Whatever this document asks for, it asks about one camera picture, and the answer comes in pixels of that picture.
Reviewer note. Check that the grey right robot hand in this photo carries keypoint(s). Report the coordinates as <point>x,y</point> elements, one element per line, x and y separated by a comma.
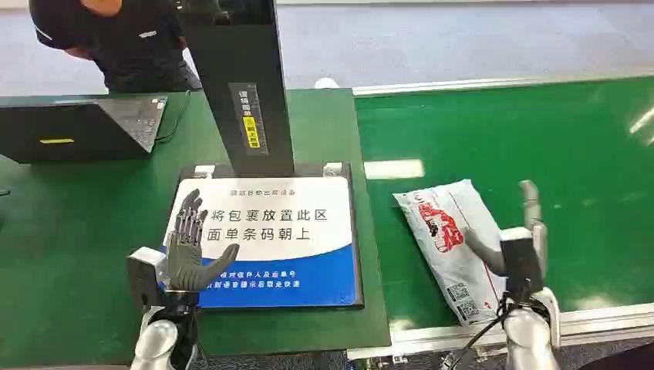
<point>533,204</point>

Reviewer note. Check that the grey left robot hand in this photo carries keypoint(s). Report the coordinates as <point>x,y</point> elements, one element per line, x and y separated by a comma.
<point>185,265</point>

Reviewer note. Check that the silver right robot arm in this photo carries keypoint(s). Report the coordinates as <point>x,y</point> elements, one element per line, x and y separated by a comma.
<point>531,337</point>

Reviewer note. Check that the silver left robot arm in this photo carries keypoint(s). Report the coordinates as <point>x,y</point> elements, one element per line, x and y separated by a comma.
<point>158,339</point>

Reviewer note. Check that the green conveyor belt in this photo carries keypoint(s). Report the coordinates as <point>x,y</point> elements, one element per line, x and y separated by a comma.
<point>562,168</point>

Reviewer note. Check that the white printed parcel bag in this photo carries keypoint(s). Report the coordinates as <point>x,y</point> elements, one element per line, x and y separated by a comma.
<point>449,255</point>

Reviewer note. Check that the white and blue instruction sign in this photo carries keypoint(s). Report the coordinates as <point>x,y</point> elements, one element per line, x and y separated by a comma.
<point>286,240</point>

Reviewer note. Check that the green table mat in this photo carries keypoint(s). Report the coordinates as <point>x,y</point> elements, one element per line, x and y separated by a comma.
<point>76,230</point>

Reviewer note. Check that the grey and yellow column label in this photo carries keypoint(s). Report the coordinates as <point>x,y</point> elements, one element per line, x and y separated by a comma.
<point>249,120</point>

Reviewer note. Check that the black laptop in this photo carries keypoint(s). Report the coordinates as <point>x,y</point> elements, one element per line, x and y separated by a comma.
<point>66,130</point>

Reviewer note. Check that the black scanner column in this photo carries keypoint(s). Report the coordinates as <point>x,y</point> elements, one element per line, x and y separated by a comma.
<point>240,61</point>

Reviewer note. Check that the person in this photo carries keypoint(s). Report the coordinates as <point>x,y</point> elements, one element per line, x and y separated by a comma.
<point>133,46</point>

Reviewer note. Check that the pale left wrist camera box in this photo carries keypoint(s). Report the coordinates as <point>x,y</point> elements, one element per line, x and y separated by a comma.
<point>144,278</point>

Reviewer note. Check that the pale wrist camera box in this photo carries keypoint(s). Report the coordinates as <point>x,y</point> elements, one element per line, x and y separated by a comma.
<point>144,278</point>
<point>521,263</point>

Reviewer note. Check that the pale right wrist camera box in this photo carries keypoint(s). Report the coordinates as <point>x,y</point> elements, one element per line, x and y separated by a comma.
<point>521,263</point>

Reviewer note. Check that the silver conveyor side rail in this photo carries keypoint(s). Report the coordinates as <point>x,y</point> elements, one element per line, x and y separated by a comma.
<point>603,321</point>
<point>460,86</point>

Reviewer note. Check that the black scanner base plate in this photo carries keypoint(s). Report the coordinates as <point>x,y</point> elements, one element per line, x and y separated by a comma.
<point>357,230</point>

